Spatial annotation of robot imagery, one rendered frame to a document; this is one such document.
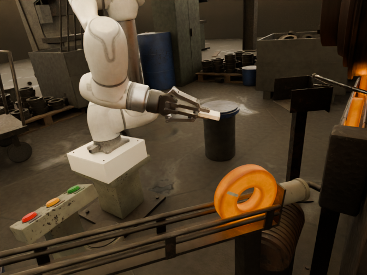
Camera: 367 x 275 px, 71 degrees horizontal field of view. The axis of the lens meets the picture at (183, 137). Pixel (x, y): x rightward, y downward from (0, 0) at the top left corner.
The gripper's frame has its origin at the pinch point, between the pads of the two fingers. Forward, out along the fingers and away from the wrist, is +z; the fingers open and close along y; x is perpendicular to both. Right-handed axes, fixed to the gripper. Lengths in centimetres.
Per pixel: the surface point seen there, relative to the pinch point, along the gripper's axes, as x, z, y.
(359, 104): -3.4, 44.3, -13.6
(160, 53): -323, -56, 118
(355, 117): -0.1, 43.2, -10.8
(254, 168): 28.6, 9.5, -7.1
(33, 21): -440, -330, 164
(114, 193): -21, -35, 80
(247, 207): 31.4, 11.3, 3.1
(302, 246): -3, 66, 66
